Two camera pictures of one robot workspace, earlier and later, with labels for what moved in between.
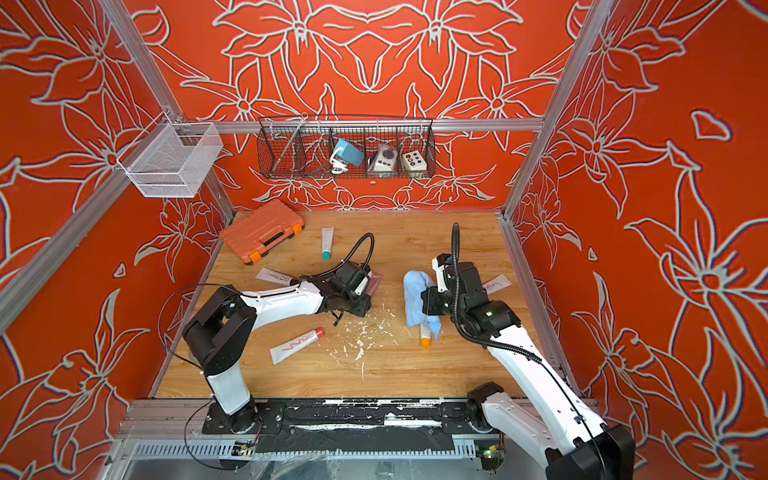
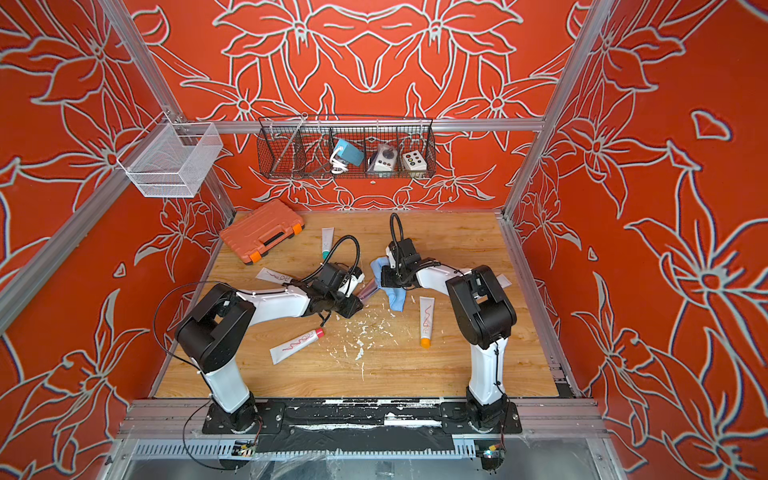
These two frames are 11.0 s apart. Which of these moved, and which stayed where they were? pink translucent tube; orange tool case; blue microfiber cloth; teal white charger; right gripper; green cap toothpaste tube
Moved: right gripper; blue microfiber cloth
Stayed: orange tool case; pink translucent tube; green cap toothpaste tube; teal white charger
